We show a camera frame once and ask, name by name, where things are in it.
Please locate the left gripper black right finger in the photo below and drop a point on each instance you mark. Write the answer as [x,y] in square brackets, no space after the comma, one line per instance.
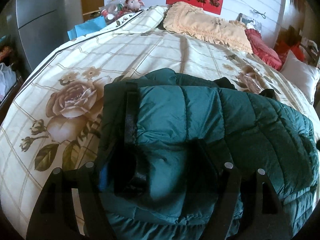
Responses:
[228,200]

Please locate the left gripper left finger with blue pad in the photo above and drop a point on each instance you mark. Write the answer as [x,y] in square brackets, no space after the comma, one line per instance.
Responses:
[103,178]

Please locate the dark green quilted jacket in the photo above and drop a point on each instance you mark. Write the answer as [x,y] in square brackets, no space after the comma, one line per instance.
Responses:
[166,138]

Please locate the wooden chair with clothes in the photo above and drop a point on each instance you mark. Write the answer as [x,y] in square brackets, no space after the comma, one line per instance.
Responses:
[307,51]

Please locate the floral cream bed quilt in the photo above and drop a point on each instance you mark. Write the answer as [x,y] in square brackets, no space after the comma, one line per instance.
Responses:
[55,118]

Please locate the white pillow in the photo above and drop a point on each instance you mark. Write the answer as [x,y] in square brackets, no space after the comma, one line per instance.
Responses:
[302,75]

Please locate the red ruffled cushion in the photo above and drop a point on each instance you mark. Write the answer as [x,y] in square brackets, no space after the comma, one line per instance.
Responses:
[262,50]

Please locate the white plastic bag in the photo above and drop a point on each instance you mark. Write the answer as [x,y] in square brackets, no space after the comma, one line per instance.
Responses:
[7,80]

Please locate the framed photo at headboard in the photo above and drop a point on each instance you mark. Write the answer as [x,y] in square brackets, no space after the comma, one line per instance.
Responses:
[250,23]

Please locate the blue paper bag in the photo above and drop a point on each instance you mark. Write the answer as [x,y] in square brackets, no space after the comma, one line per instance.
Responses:
[88,27]

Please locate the peach ruffled pillow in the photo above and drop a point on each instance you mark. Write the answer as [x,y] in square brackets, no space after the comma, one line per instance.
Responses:
[184,18]

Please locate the grey refrigerator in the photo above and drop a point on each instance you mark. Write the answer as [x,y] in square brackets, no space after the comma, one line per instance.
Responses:
[37,27]

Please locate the pig plush toy red hat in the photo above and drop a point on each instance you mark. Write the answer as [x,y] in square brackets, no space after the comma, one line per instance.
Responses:
[134,5]

